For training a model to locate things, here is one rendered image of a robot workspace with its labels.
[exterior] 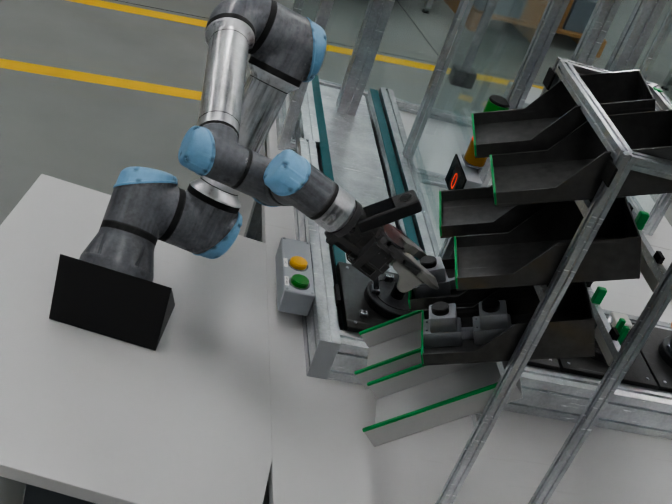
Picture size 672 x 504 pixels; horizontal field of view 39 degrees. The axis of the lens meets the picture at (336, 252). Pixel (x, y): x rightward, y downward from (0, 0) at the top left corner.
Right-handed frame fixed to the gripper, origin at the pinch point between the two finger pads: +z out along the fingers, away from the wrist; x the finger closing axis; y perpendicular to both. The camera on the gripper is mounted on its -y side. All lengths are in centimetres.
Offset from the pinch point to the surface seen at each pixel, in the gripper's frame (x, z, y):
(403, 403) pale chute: 9.8, 10.3, 20.5
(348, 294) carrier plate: -30.0, 7.0, 25.3
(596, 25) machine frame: -104, 40, -52
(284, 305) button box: -28.8, -2.7, 35.6
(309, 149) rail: -97, 1, 24
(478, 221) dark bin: 2.4, -2.0, -12.8
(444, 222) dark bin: 0.8, -5.7, -8.5
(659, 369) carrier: -25, 75, -7
